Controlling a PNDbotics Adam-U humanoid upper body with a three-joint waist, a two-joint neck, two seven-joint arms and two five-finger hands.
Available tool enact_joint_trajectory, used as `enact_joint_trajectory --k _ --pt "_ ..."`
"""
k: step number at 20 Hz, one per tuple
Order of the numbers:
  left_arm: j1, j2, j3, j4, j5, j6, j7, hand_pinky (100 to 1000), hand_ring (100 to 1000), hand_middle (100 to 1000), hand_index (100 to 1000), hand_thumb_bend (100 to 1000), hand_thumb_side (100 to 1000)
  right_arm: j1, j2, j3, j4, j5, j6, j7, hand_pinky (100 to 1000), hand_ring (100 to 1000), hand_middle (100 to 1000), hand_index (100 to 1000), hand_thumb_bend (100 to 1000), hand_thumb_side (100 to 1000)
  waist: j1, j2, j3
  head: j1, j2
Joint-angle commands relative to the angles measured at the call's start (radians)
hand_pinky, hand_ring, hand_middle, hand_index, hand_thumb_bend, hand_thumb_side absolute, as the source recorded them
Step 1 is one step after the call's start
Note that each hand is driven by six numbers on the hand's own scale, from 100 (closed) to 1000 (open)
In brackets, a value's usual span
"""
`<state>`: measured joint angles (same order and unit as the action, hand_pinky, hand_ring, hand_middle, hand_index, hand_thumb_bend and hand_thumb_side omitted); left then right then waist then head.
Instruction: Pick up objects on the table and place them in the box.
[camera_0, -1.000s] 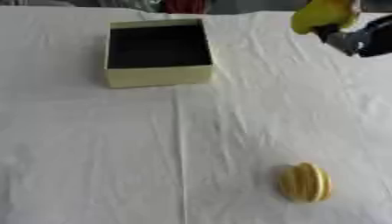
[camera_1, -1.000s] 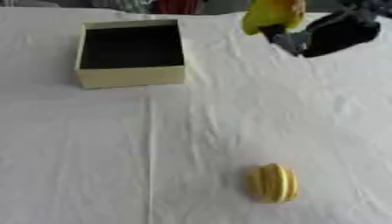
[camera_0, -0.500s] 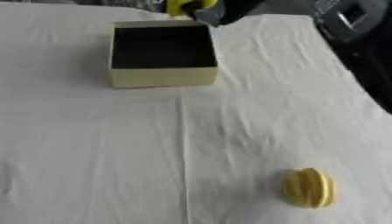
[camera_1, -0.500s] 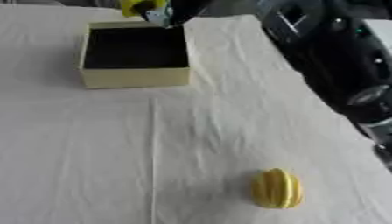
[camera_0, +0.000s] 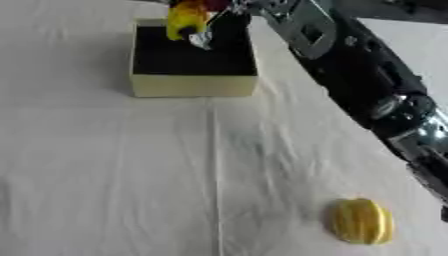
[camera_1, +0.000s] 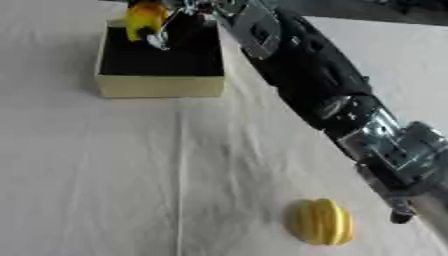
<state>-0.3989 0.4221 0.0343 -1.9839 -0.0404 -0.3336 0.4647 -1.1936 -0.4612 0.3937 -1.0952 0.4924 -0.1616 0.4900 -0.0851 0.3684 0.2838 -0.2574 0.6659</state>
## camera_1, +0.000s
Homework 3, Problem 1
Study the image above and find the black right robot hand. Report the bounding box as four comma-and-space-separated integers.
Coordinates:
126, 0, 231, 52

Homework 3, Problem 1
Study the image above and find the tan box with black inside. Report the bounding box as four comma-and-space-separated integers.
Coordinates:
94, 18, 228, 99

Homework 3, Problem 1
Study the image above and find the yellow ridged toy fruit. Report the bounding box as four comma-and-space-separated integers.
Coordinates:
283, 198, 357, 247

